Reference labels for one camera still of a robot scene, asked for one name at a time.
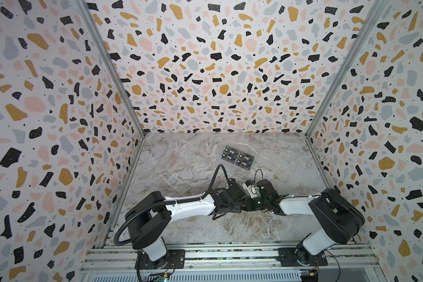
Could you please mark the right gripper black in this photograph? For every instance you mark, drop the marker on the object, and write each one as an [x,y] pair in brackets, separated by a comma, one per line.
[251,205]

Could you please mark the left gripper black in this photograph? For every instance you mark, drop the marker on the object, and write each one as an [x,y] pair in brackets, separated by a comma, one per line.
[242,207]

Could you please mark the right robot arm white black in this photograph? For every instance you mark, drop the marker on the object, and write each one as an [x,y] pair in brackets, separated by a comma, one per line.
[338,220]

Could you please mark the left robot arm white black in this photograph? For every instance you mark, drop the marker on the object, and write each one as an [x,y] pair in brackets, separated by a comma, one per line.
[149,218]

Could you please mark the black VIP card right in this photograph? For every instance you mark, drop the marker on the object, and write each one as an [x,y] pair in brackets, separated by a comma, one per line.
[244,160]

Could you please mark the black vip card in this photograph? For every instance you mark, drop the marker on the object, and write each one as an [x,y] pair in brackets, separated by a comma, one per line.
[244,160]
[230,154]

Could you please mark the clear acrylic card stand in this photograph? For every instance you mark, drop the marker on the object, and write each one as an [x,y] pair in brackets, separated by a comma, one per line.
[232,169]

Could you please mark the black VIP card left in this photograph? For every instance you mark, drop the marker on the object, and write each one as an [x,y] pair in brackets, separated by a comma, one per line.
[230,154]

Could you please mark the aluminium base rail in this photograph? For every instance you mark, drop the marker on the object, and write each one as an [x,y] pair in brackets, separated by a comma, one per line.
[239,262]

